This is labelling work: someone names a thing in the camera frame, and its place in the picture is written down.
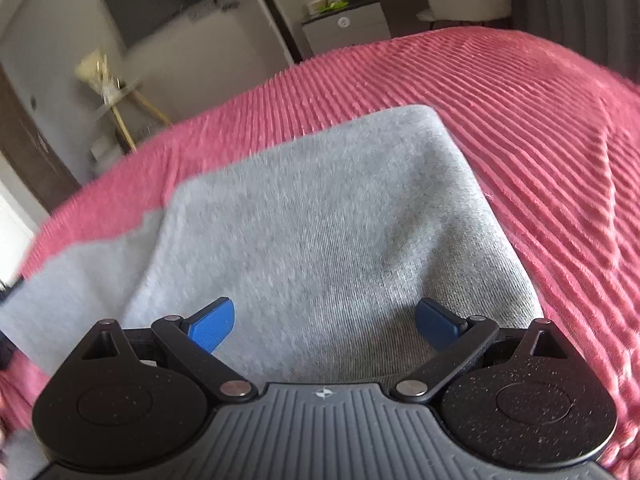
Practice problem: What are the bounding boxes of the cream wrapped bouquet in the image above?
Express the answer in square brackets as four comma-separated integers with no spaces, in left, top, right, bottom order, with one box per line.
[75,49,122,107]

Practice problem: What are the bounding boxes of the wall television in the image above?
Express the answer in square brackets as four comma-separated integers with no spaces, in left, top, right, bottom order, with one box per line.
[100,0,242,52]

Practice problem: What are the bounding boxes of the brown wooden door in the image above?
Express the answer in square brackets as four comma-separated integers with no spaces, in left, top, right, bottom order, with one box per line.
[0,67,83,211]

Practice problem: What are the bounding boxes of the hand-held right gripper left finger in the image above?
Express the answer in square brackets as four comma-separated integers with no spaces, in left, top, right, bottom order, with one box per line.
[79,297,256,404]

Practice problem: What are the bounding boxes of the white nightstand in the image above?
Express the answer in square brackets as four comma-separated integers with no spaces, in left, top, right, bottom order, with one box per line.
[301,2,394,60]

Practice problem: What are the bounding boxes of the pink ribbed blanket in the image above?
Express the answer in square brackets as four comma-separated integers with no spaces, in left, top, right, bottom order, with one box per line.
[0,29,640,480]

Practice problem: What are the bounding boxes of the grey curtain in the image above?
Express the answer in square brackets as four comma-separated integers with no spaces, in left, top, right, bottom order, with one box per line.
[509,0,640,87]

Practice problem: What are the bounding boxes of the grey pants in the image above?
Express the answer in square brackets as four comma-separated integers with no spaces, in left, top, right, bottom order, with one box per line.
[0,105,544,380]

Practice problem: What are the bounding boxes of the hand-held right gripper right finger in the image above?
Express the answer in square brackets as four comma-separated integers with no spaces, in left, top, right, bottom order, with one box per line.
[392,297,572,404]

